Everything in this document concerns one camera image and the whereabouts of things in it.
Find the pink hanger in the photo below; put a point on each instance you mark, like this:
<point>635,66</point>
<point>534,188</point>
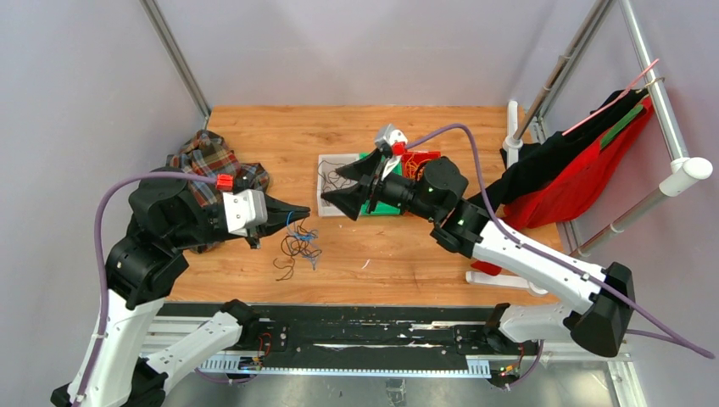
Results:
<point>614,100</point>

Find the plaid cloth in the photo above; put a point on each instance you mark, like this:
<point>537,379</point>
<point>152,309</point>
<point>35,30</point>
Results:
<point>208,154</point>

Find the metal clothes rack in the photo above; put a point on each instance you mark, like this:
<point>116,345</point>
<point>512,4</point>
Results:
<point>686,170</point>

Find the red plastic bin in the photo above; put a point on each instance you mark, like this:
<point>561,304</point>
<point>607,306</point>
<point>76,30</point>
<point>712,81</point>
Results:
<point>413,163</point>

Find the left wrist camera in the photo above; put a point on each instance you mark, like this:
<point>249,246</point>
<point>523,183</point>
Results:
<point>244,210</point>

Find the white plastic bin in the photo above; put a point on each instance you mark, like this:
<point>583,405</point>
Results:
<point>328,179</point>

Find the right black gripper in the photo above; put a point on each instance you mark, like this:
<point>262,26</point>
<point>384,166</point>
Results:
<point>349,199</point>

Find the green plastic bin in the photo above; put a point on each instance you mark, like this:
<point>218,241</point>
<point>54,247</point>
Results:
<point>381,208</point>

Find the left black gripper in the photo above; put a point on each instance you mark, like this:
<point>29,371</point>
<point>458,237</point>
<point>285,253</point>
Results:
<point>277,213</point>

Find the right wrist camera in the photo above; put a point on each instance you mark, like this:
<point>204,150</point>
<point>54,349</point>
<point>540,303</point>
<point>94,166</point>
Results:
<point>392,143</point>

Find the red garment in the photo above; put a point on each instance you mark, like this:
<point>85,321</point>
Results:
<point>580,184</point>

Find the black garment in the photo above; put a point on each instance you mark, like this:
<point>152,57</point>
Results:
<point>541,163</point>

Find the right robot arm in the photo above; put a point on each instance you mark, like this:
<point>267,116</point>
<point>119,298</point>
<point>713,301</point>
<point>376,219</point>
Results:
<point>592,311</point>

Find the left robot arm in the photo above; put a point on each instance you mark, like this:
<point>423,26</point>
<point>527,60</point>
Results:
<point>172,211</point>

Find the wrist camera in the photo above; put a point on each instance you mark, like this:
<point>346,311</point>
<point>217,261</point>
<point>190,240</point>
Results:
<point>244,210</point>
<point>392,143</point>

